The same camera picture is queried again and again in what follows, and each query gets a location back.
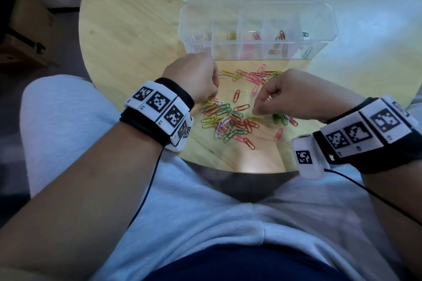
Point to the person's left hand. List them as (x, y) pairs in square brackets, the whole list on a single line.
[(194, 76)]

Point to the person's right hand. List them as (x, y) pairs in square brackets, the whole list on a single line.
[(310, 96)]

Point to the clear plastic compartment box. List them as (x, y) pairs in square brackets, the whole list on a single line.
[(197, 23)]

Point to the yellow paper clip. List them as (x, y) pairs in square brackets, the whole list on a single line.
[(231, 36)]

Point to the pile of coloured paper clips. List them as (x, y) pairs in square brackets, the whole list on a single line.
[(230, 122)]

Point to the pink paper clip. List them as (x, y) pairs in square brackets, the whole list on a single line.
[(256, 36)]

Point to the person's left forearm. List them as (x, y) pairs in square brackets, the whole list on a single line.
[(66, 211)]

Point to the person's right forearm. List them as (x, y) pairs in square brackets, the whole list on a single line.
[(405, 198)]

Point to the brown cardboard box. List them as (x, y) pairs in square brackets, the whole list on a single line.
[(29, 20)]

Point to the black left wristband white markers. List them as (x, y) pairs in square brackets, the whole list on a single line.
[(145, 119)]

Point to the black wristband white markers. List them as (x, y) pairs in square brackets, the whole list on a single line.
[(145, 119), (389, 152)]

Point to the black right wristband white markers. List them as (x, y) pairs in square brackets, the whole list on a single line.
[(389, 152)]

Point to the dark blue shirt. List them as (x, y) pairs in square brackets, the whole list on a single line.
[(244, 264)]

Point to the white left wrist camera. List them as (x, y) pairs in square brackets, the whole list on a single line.
[(183, 140)]

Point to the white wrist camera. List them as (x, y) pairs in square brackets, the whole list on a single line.
[(183, 140), (308, 162)]

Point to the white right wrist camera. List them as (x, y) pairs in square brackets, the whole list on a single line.
[(308, 162)]

